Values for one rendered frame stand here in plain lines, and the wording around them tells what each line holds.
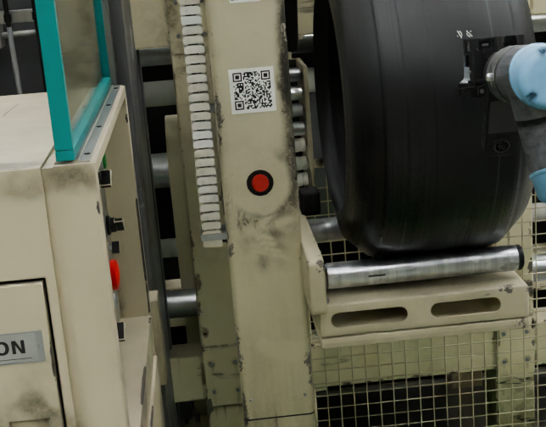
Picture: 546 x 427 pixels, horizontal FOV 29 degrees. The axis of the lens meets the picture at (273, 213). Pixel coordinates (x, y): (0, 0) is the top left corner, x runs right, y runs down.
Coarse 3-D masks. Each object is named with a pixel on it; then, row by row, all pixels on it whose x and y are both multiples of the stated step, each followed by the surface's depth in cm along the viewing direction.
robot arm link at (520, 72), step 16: (512, 48) 132; (528, 48) 126; (544, 48) 123; (496, 64) 133; (512, 64) 126; (528, 64) 123; (544, 64) 123; (496, 80) 133; (512, 80) 126; (528, 80) 123; (544, 80) 123; (512, 96) 128; (528, 96) 124; (544, 96) 123; (528, 112) 127; (544, 112) 126
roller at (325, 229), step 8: (312, 224) 206; (320, 224) 206; (328, 224) 206; (336, 224) 206; (312, 232) 206; (320, 232) 206; (328, 232) 206; (336, 232) 206; (320, 240) 207; (328, 240) 208
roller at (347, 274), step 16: (400, 256) 181; (416, 256) 181; (432, 256) 181; (448, 256) 180; (464, 256) 180; (480, 256) 180; (496, 256) 180; (512, 256) 181; (336, 272) 179; (352, 272) 179; (368, 272) 179; (384, 272) 179; (400, 272) 180; (416, 272) 180; (432, 272) 180; (448, 272) 180; (464, 272) 181; (480, 272) 181; (496, 272) 182; (336, 288) 181
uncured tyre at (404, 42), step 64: (320, 0) 194; (384, 0) 161; (448, 0) 161; (512, 0) 162; (320, 64) 205; (384, 64) 159; (448, 64) 159; (320, 128) 207; (384, 128) 160; (448, 128) 161; (384, 192) 165; (448, 192) 166; (512, 192) 168; (384, 256) 183
